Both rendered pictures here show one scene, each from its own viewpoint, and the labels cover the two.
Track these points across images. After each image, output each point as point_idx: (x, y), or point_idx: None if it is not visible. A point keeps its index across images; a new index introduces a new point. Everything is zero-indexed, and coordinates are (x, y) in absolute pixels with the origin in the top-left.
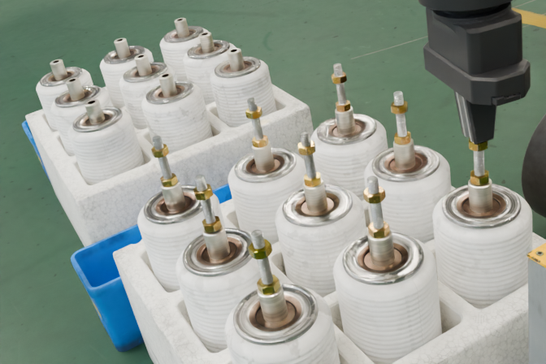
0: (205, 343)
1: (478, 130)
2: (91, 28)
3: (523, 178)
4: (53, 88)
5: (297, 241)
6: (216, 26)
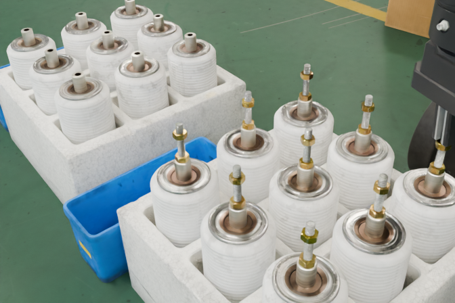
0: (221, 292)
1: (451, 137)
2: None
3: (411, 149)
4: (25, 53)
5: (294, 212)
6: None
